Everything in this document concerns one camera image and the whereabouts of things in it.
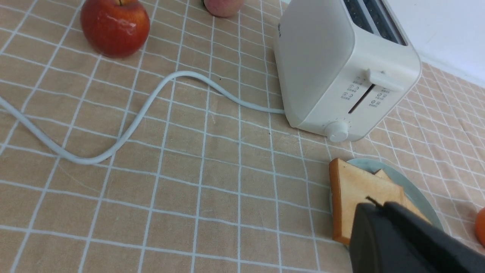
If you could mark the orange persimmon with green leaf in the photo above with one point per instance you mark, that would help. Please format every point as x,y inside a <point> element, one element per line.
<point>479,227</point>

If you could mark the toast slice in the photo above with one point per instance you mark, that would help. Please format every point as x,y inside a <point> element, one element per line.
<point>350,186</point>
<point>405,201</point>

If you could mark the orange checkered tablecloth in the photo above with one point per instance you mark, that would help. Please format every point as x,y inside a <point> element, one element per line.
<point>203,185</point>

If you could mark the red apple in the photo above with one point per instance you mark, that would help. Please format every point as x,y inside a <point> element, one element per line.
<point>115,28</point>

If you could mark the light blue plate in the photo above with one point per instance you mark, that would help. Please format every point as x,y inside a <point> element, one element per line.
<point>414,194</point>

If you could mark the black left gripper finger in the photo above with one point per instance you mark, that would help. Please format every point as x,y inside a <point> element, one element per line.
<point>388,238</point>

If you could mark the white two-slot toaster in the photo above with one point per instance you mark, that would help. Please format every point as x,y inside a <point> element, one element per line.
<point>343,65</point>

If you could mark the pink peach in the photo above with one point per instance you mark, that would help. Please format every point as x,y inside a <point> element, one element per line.
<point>223,8</point>

